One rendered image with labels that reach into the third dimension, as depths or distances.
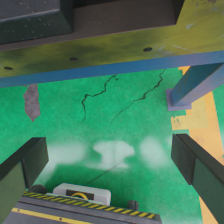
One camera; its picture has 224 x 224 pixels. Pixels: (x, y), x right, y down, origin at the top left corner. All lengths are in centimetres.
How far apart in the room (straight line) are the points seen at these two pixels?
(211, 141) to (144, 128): 33
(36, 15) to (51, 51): 5
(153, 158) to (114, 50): 74
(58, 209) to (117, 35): 59
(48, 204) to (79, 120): 45
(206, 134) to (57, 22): 87
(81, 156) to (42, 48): 77
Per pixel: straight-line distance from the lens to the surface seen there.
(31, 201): 71
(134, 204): 83
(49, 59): 25
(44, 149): 17
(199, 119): 95
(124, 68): 35
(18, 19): 20
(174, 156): 17
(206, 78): 51
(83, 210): 64
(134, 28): 20
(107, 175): 92
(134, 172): 90
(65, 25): 20
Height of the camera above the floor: 89
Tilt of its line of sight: 78 degrees down
